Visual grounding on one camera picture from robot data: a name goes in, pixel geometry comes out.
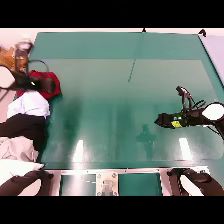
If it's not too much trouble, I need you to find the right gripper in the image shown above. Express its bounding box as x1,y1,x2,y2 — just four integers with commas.
162,112,190,130

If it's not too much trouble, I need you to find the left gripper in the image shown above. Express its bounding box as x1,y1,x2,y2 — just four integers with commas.
31,77,56,95

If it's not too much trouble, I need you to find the red T-shirt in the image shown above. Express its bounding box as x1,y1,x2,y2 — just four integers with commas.
15,69,63,101

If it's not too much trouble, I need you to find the white garment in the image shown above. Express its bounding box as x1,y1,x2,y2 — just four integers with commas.
6,90,51,120

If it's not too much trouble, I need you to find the black garment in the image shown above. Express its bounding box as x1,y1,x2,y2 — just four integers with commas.
0,112,48,153

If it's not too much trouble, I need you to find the beige garment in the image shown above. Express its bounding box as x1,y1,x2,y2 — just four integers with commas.
0,135,41,164

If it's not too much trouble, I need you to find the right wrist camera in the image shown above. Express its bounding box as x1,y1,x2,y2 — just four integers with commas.
175,85,195,112

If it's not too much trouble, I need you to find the silver frame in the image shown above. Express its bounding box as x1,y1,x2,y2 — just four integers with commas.
42,165,212,197

